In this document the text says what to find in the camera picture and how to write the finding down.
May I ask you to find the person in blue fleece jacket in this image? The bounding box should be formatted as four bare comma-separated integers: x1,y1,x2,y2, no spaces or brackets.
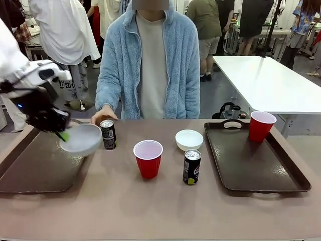
95,0,201,120

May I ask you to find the bystander in olive shirt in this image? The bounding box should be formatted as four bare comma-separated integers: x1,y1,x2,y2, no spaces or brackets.
186,0,223,82

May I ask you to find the white folding table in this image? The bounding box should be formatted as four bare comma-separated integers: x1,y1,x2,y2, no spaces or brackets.
212,55,321,138

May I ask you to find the white workbench in background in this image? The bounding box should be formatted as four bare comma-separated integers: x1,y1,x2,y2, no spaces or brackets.
232,28,293,61

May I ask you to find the red plastic cup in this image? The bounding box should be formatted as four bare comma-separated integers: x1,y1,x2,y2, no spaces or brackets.
132,140,164,180
248,110,277,143

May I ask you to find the large white bowl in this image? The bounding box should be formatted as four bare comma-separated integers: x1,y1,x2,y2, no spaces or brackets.
59,123,103,158

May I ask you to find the black device behind table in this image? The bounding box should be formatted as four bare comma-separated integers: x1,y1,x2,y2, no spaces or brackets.
212,101,249,120

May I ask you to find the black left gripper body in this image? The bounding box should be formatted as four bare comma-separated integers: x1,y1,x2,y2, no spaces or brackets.
24,84,62,133

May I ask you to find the small white bowl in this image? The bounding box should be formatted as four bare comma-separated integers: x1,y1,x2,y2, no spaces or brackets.
175,129,204,153

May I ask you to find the person's left forearm blue sleeve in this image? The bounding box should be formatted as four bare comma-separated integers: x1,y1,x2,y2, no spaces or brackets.
175,65,201,119

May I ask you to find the bystander in blue patterned shirt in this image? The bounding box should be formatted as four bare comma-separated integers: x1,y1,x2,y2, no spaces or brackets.
279,0,320,71

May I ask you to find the person's right forearm blue sleeve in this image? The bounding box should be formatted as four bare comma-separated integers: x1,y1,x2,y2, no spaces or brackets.
95,60,123,111

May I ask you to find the person's right hand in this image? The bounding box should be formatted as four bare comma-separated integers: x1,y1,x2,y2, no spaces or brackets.
90,104,119,126

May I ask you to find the bystander in red apron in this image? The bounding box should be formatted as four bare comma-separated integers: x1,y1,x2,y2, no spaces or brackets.
86,0,127,70

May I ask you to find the bystander in black dress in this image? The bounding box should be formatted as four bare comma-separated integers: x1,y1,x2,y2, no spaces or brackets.
217,0,275,56

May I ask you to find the black soda can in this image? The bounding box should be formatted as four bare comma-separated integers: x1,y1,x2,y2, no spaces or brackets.
182,149,202,186
99,119,118,151

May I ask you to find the brown plastic tray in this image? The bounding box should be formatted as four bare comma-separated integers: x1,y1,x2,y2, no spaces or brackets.
203,118,312,194
0,118,102,194

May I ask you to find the bystander in plaid shirt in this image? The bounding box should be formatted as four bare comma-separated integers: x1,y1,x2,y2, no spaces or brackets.
0,0,33,51

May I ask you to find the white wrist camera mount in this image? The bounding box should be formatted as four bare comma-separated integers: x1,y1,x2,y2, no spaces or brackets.
31,59,73,88

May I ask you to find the bystander in white shirt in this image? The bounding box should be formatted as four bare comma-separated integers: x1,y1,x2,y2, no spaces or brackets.
29,0,101,111

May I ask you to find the black tripod stand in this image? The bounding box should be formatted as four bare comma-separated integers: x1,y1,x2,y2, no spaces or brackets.
260,0,283,59

